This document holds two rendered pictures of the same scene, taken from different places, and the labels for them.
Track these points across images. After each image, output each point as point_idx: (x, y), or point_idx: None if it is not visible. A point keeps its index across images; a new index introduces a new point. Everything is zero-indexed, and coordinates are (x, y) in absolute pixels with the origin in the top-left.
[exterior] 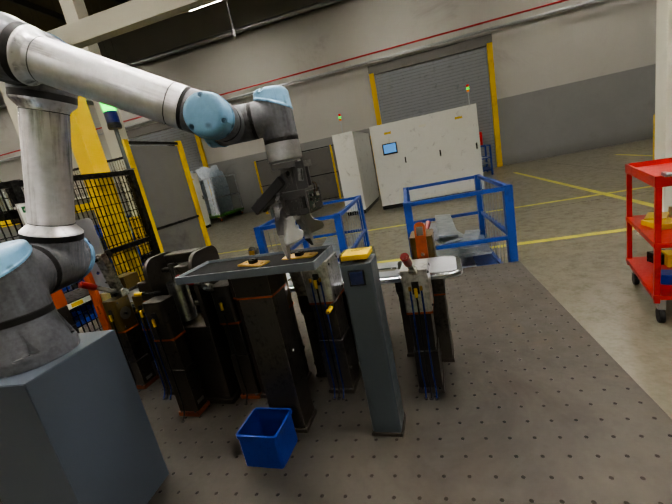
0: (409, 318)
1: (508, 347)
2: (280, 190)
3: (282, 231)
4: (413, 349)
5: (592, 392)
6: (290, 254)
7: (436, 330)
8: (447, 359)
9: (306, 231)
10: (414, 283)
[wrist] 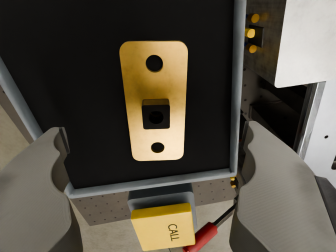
0: (288, 99)
1: None
2: None
3: None
4: (267, 82)
5: (209, 187)
6: (67, 142)
7: (265, 123)
8: (249, 113)
9: (242, 168)
10: (236, 184)
